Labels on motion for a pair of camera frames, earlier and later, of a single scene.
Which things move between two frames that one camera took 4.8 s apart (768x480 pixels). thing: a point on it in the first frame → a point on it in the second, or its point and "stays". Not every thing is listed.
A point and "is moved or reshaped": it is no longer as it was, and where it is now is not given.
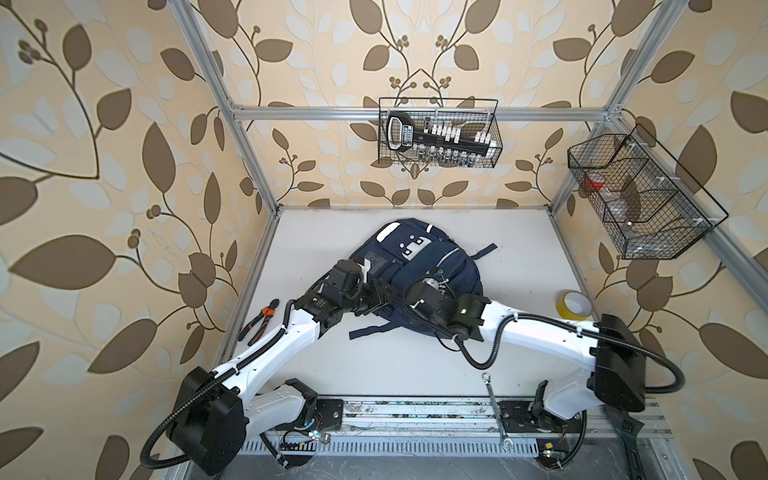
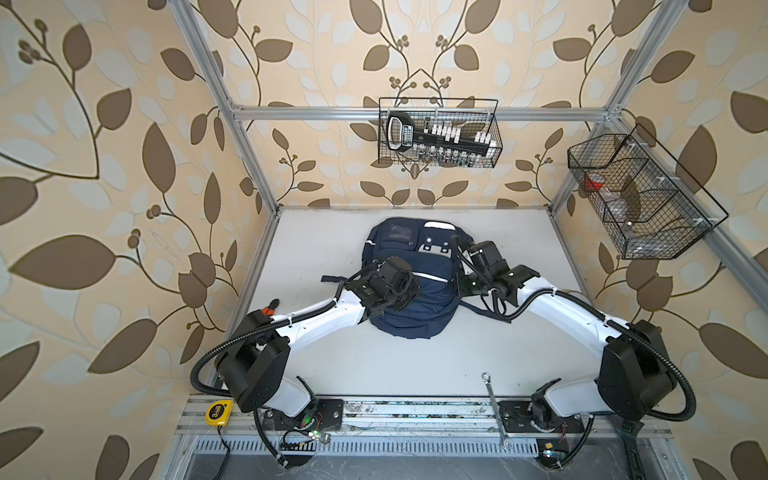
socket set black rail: [435, 144] stays
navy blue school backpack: [402, 252] is moved or reshaped
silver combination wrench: [506, 441] stays
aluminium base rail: [473, 426] stays
